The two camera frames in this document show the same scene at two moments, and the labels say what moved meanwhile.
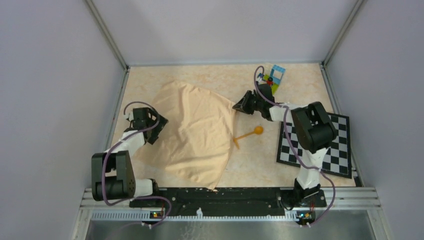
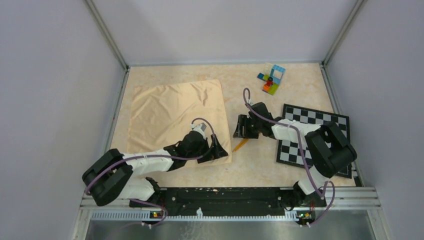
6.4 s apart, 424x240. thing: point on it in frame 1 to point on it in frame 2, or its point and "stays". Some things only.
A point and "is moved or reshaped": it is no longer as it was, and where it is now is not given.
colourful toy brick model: x=272 y=79 stays
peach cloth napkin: x=195 y=143 is moved or reshaped
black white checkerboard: x=337 y=161 stays
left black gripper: x=160 y=124 to x=219 y=152
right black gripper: x=242 y=105 to x=243 y=120
